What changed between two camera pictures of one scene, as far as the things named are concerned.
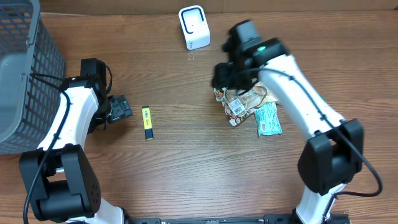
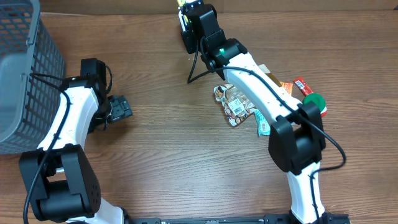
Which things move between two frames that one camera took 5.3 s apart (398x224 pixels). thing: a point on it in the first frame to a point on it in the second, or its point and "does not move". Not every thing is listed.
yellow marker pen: x=147 y=122 to x=181 y=2
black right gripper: x=219 y=74 to x=189 y=40
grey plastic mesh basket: x=32 y=70 does not move
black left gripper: x=121 y=109 does not move
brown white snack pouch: x=240 y=104 does not move
